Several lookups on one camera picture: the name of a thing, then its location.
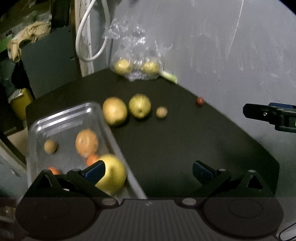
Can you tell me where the orange tangerine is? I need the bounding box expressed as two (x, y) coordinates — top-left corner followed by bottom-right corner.
(86, 154), (99, 166)
(48, 167), (62, 175)

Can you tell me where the yellow lemon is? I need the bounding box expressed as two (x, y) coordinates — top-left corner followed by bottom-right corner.
(95, 154), (126, 196)

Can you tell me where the small brown kiwi fruit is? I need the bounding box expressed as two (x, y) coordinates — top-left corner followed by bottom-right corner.
(44, 140), (58, 154)

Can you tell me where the small red fruit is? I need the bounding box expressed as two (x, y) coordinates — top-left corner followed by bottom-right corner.
(196, 97), (205, 106)

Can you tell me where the green yellow pear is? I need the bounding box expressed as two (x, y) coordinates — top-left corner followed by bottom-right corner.
(128, 93), (152, 119)

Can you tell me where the metal tray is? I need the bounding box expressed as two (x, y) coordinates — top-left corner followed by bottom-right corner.
(26, 102), (147, 201)

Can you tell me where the green onion stalk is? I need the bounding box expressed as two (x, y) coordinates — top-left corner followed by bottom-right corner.
(160, 71), (178, 84)

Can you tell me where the yellow plastic canister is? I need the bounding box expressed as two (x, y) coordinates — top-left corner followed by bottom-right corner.
(8, 88), (33, 121)

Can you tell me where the bagged pear right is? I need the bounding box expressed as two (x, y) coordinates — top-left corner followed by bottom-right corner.
(141, 61), (160, 75)

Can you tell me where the bagged pear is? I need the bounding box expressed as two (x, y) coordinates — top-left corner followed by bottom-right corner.
(114, 59), (133, 75)
(141, 61), (160, 75)

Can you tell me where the dark grey cabinet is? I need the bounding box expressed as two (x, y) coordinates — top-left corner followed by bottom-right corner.
(21, 27), (81, 98)

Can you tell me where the bagged pear left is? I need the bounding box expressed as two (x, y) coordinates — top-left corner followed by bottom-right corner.
(114, 59), (133, 75)

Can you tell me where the clear plastic bag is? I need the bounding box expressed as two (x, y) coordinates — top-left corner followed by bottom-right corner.
(105, 16), (173, 81)

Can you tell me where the beige crumpled cloth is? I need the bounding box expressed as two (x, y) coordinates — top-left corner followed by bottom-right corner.
(7, 21), (51, 62)

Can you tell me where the white hose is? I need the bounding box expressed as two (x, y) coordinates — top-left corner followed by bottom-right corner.
(75, 0), (112, 62)

